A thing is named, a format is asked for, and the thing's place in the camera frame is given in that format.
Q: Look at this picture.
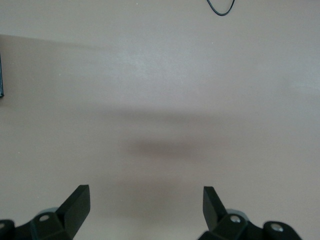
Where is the wooden tray with black mesh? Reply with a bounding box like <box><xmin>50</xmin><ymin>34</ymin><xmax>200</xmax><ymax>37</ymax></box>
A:
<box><xmin>0</xmin><ymin>53</ymin><xmax>6</xmax><ymax>100</ymax></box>

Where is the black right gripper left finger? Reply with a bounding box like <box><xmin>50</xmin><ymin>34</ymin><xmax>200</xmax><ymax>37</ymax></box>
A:
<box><xmin>0</xmin><ymin>184</ymin><xmax>91</xmax><ymax>240</ymax></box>

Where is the looped thin black cable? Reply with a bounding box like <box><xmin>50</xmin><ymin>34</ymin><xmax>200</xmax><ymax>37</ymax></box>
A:
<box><xmin>206</xmin><ymin>0</ymin><xmax>236</xmax><ymax>17</ymax></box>

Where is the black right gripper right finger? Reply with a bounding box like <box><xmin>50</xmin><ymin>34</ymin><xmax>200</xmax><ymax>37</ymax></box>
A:
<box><xmin>199</xmin><ymin>186</ymin><xmax>304</xmax><ymax>240</ymax></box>

